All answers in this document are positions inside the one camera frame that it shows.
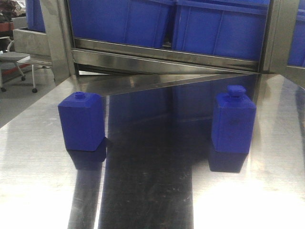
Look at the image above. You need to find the blue block part with knob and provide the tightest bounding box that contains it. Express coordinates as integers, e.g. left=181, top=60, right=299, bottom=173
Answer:
left=58, top=92, right=105, bottom=151

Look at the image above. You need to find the blue bottle part with cap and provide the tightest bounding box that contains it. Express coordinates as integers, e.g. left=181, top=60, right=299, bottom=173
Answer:
left=212, top=85, right=256, bottom=154

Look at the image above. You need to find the blue plastic bin left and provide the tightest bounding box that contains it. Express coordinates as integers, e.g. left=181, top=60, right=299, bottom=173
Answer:
left=69, top=0, right=174, bottom=48

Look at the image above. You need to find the blue plastic bin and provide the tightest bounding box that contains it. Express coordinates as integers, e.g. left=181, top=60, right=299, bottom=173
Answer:
left=69, top=0, right=174, bottom=48
left=172, top=0, right=268, bottom=61

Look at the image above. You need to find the blue plastic bin right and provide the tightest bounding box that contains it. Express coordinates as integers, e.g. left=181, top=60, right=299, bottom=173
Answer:
left=172, top=0, right=268, bottom=61

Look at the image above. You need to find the blue bin far left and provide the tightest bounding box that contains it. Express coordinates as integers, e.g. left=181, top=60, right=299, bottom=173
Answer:
left=26, top=0, right=45, bottom=32

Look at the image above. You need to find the blue bin far right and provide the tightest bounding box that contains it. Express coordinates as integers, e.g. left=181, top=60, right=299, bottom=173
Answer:
left=288, top=0, right=305, bottom=67

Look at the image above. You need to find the grey rolling stool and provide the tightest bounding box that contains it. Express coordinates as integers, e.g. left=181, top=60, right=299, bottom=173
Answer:
left=0, top=40, right=29, bottom=81

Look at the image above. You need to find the white metal cart frame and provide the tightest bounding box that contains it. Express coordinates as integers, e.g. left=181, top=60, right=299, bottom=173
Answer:
left=17, top=55, right=52, bottom=93

